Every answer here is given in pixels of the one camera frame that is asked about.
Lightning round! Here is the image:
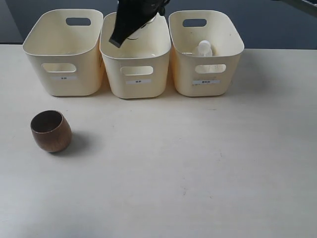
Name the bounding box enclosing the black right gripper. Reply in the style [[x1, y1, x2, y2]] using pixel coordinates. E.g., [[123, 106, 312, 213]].
[[109, 0, 170, 48]]

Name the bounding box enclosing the clear bottle white cap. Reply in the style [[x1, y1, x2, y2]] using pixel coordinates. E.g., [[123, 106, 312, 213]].
[[193, 40, 213, 57]]

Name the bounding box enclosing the brown wooden cup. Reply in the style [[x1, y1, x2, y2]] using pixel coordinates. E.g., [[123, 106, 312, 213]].
[[30, 110, 72, 153]]

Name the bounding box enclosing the white paper cup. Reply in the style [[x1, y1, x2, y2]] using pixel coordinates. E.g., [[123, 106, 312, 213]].
[[127, 16, 156, 40]]

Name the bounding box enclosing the cream middle storage bin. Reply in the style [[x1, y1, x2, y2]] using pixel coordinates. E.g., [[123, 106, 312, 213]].
[[100, 12, 171, 99]]

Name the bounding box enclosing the cream storage bin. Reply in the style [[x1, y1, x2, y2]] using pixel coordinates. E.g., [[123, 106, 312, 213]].
[[168, 10, 244, 97], [22, 9, 105, 96], [100, 12, 171, 99]]

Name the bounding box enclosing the cream left storage bin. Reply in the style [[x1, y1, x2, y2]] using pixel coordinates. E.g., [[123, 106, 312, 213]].
[[22, 9, 105, 96]]

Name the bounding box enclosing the cream right storage bin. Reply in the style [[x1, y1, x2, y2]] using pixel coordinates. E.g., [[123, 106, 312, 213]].
[[168, 10, 244, 97]]

